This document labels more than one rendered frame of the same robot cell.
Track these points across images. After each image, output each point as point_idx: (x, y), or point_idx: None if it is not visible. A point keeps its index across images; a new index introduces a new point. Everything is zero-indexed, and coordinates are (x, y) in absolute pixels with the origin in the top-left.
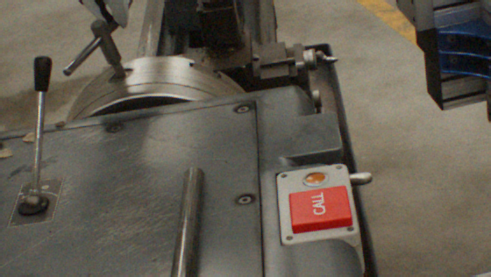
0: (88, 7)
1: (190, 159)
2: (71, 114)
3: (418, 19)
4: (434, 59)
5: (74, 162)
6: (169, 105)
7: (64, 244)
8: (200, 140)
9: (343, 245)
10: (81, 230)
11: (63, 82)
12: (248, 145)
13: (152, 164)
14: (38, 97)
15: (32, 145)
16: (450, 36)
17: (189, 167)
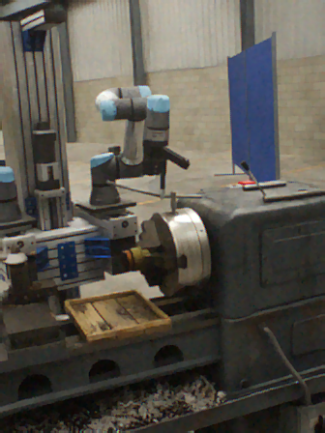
0: (164, 189)
1: (233, 192)
2: (186, 230)
3: (36, 249)
4: (32, 271)
5: (243, 199)
6: (202, 199)
7: (279, 193)
8: (222, 193)
9: None
10: (272, 193)
11: None
12: (221, 190)
13: (237, 194)
14: (250, 171)
15: (237, 204)
16: (36, 255)
17: (244, 186)
